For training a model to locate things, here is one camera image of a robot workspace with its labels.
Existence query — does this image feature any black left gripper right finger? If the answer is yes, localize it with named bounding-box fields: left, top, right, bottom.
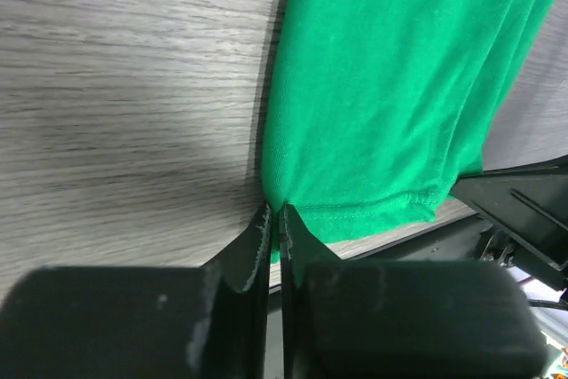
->
left=279, top=205, right=547, bottom=378

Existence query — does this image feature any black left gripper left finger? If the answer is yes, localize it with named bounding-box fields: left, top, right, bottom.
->
left=1, top=205, right=272, bottom=378

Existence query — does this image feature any green t-shirt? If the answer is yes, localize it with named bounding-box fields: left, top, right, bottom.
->
left=262, top=0, right=555, bottom=244

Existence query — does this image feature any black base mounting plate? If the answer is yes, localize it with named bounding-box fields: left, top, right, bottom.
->
left=268, top=164, right=568, bottom=379

